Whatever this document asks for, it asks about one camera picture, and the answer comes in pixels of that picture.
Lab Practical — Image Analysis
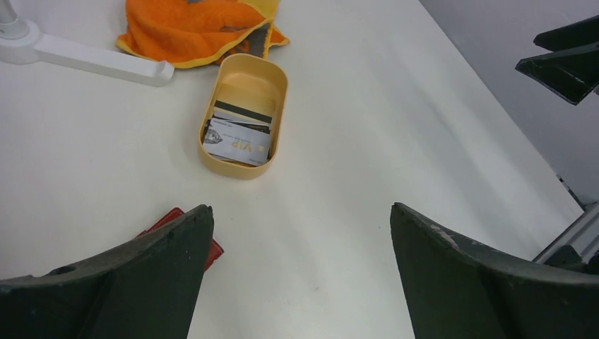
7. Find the red leather card holder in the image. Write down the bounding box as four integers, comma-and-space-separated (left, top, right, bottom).
136, 207, 225, 271

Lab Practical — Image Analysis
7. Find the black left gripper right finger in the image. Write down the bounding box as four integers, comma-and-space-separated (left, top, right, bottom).
390, 203, 598, 338

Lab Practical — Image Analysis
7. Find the white rack stand base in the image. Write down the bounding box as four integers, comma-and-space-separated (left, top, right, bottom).
1, 1, 174, 87

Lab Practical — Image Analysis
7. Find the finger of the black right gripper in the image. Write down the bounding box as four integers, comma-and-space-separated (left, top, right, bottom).
533, 16, 598, 52
516, 42, 598, 105

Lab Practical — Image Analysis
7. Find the silver VIP card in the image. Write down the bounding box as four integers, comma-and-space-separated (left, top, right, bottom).
201, 118, 271, 167

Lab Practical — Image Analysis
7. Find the orange yellow cloth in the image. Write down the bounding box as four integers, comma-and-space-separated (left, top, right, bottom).
116, 0, 289, 69

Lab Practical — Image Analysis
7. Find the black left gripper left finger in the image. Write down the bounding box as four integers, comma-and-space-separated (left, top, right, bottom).
1, 205, 214, 338

